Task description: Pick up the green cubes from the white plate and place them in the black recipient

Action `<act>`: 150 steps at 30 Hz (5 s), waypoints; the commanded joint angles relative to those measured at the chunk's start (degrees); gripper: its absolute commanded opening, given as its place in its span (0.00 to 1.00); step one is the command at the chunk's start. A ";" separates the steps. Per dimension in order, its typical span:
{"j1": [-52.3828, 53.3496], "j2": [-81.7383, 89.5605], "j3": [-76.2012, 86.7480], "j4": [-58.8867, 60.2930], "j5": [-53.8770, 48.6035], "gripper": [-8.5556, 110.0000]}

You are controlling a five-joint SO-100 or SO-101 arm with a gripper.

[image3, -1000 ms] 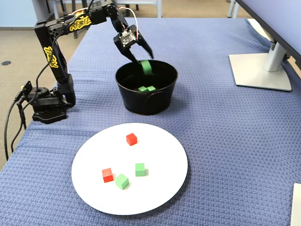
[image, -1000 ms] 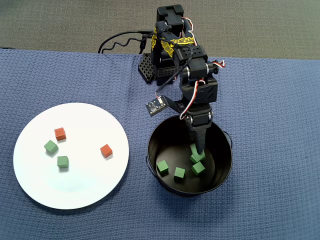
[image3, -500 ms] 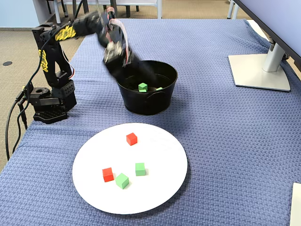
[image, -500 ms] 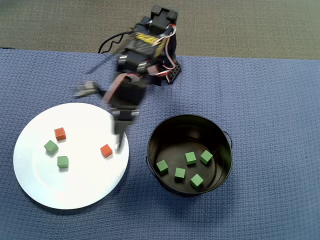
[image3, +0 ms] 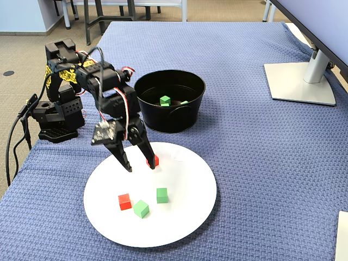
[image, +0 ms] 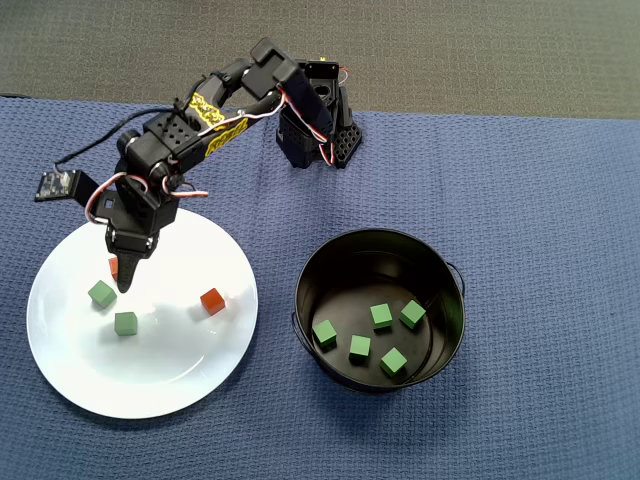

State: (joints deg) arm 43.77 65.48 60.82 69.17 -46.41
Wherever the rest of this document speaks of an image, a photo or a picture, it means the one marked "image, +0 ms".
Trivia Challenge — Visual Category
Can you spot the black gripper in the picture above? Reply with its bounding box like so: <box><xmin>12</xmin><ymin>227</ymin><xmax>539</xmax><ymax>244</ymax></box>
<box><xmin>92</xmin><ymin>174</ymin><xmax>180</xmax><ymax>295</ymax></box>

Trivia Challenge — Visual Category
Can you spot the green cube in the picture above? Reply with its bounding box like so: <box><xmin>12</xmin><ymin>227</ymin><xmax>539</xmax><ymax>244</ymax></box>
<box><xmin>348</xmin><ymin>334</ymin><xmax>372</xmax><ymax>365</ymax></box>
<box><xmin>369</xmin><ymin>302</ymin><xmax>394</xmax><ymax>331</ymax></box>
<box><xmin>113</xmin><ymin>311</ymin><xmax>139</xmax><ymax>338</ymax></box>
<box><xmin>87</xmin><ymin>279</ymin><xmax>119</xmax><ymax>310</ymax></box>
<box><xmin>311</xmin><ymin>319</ymin><xmax>338</xmax><ymax>348</ymax></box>
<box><xmin>379</xmin><ymin>346</ymin><xmax>408</xmax><ymax>377</ymax></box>
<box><xmin>398</xmin><ymin>299</ymin><xmax>428</xmax><ymax>330</ymax></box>

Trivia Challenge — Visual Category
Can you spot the white round plate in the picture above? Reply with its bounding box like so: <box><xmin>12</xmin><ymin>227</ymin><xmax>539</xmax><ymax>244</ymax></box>
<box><xmin>25</xmin><ymin>204</ymin><xmax>260</xmax><ymax>420</ymax></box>

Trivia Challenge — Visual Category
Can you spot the black metal bucket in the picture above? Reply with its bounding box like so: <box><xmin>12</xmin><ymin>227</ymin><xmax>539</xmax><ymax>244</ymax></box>
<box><xmin>291</xmin><ymin>228</ymin><xmax>466</xmax><ymax>394</ymax></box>

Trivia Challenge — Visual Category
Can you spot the blue waffle-weave cloth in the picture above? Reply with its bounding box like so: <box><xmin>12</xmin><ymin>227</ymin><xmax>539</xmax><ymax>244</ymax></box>
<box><xmin>0</xmin><ymin>94</ymin><xmax>640</xmax><ymax>480</ymax></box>

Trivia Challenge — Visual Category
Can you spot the red white servo wire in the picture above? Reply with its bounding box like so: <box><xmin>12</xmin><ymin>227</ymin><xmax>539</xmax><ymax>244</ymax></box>
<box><xmin>163</xmin><ymin>177</ymin><xmax>210</xmax><ymax>200</ymax></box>
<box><xmin>84</xmin><ymin>171</ymin><xmax>151</xmax><ymax>225</ymax></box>
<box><xmin>276</xmin><ymin>84</ymin><xmax>335</xmax><ymax>167</ymax></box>

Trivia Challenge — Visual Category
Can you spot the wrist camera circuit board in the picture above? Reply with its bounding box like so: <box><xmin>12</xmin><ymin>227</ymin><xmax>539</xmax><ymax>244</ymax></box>
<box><xmin>33</xmin><ymin>168</ymin><xmax>84</xmax><ymax>204</ymax></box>

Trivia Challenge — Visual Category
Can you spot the thin black camera cable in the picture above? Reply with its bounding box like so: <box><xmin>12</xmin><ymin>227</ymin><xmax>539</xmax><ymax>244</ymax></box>
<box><xmin>53</xmin><ymin>104</ymin><xmax>179</xmax><ymax>169</ymax></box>

